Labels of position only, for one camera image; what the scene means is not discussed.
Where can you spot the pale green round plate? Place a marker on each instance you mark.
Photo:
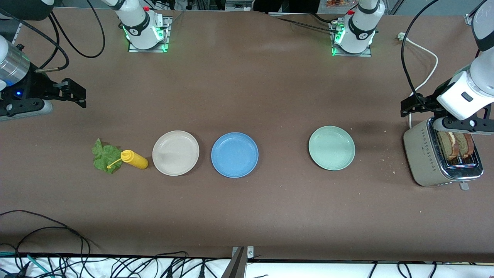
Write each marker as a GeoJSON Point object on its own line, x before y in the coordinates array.
{"type": "Point", "coordinates": [332, 148]}

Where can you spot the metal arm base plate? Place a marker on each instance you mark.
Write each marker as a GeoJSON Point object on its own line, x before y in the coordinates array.
{"type": "Point", "coordinates": [148, 50]}
{"type": "Point", "coordinates": [349, 54]}

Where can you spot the green lettuce leaf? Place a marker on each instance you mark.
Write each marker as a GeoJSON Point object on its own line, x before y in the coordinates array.
{"type": "Point", "coordinates": [104, 158]}

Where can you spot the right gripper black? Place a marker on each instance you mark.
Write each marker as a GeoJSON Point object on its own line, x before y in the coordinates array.
{"type": "Point", "coordinates": [37, 85]}

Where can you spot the beige chrome toaster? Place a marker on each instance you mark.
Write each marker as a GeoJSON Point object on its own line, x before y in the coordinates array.
{"type": "Point", "coordinates": [418, 154]}

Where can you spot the aluminium frame profile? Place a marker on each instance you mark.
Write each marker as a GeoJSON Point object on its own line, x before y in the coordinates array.
{"type": "Point", "coordinates": [471, 18]}
{"type": "Point", "coordinates": [16, 36]}

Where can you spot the yellow mustard squeeze bottle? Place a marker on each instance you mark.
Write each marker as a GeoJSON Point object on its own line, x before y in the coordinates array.
{"type": "Point", "coordinates": [135, 159]}

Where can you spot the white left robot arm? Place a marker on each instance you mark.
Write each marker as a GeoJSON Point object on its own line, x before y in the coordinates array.
{"type": "Point", "coordinates": [359, 31]}

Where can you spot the blue round plate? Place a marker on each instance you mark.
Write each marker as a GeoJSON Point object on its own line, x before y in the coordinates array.
{"type": "Point", "coordinates": [234, 154]}

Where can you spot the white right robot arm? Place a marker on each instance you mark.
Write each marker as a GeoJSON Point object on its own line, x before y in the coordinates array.
{"type": "Point", "coordinates": [141, 27]}

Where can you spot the brown bread slice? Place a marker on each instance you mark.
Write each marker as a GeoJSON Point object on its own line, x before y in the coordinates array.
{"type": "Point", "coordinates": [446, 146]}
{"type": "Point", "coordinates": [464, 143]}

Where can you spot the beige round plate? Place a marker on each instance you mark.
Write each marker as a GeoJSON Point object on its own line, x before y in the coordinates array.
{"type": "Point", "coordinates": [175, 153]}

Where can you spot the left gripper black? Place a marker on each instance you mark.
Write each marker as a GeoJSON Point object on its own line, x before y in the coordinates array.
{"type": "Point", "coordinates": [429, 101]}

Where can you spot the orange snack packet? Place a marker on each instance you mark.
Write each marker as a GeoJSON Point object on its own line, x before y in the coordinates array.
{"type": "Point", "coordinates": [339, 3]}

